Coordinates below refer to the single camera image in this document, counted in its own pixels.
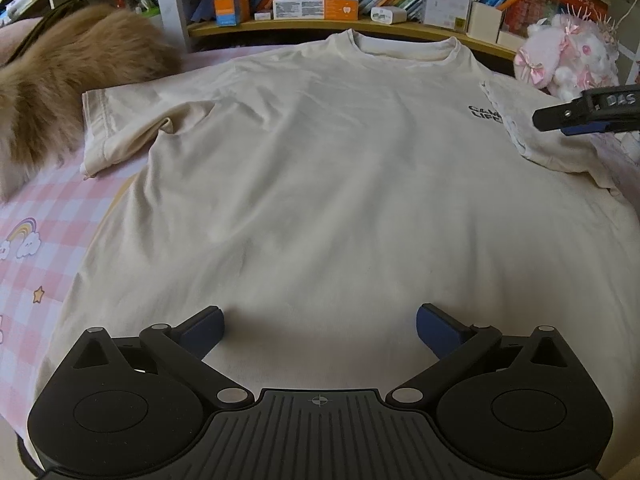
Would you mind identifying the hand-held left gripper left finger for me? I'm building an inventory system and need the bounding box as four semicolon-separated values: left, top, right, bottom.
72;305;253;409

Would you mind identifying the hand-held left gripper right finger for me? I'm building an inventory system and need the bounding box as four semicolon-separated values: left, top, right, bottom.
385;302;572;407

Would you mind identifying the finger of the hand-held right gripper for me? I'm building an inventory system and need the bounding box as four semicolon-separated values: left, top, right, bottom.
531;95;621;137

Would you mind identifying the cream printed t-shirt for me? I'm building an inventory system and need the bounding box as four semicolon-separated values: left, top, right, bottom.
30;30;640;413

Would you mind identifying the pink white plush bunny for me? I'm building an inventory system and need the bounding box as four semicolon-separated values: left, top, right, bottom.
514;2;621;102

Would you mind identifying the red thick book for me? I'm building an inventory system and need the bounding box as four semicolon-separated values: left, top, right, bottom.
505;0;609;37

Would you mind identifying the cream pen holder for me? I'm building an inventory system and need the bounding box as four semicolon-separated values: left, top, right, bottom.
467;1;506;44

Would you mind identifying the clear labelled box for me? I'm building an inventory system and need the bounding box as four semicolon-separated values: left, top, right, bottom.
422;0;474;30

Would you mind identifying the pink checked cartoon desk mat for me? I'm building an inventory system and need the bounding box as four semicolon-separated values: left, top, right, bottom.
0;15;640;411

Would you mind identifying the white power adapter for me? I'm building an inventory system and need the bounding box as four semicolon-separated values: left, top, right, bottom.
370;6;409;25

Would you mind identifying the brown furry plush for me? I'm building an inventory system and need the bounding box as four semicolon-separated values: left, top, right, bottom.
0;4;184;204

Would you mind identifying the flat white orange box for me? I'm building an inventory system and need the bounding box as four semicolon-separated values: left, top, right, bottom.
272;0;360;22

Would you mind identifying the wooden bookshelf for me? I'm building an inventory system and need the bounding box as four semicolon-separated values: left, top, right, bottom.
149;0;640;62

